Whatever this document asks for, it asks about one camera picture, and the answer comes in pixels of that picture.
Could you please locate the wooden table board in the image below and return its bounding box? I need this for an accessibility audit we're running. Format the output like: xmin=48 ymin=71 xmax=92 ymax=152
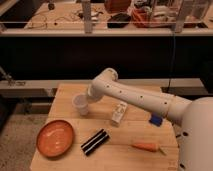
xmin=30 ymin=84 xmax=178 ymax=171

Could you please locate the red container on shelf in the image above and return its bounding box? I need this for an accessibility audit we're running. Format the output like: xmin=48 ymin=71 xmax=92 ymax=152
xmin=131 ymin=9 xmax=151 ymax=28

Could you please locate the blue cable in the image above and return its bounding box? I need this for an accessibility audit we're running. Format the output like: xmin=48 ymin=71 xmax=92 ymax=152
xmin=166 ymin=31 xmax=176 ymax=93

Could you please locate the metal frame post right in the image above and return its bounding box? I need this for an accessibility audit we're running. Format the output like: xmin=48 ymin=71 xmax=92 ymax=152
xmin=174 ymin=0 xmax=193 ymax=33

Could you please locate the orange bowl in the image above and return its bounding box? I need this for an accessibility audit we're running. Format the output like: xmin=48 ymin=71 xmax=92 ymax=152
xmin=36 ymin=120 xmax=74 ymax=158

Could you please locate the blue block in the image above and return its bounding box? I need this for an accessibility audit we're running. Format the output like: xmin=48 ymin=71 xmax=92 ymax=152
xmin=149 ymin=115 xmax=163 ymax=126

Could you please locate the white small carton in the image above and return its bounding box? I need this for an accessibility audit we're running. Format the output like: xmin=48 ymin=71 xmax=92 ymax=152
xmin=111 ymin=102 xmax=128 ymax=126

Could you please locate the metal frame post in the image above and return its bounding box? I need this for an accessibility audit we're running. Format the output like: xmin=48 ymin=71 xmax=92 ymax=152
xmin=82 ymin=0 xmax=92 ymax=33
xmin=174 ymin=0 xmax=193 ymax=33

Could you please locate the black white striped block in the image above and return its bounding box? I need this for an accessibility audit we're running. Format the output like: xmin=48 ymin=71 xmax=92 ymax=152
xmin=81 ymin=129 xmax=110 ymax=156

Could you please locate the white ceramic cup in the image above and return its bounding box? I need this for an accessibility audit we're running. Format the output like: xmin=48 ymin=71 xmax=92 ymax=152
xmin=72 ymin=94 xmax=89 ymax=116

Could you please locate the orange carrot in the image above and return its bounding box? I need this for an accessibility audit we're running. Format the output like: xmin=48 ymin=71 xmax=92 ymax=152
xmin=132 ymin=143 xmax=165 ymax=154

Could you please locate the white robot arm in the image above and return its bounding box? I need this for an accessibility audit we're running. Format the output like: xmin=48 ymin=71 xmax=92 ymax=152
xmin=86 ymin=68 xmax=213 ymax=171

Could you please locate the black bowl on shelf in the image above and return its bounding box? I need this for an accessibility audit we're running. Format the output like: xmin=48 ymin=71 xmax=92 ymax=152
xmin=107 ymin=13 xmax=131 ymax=28

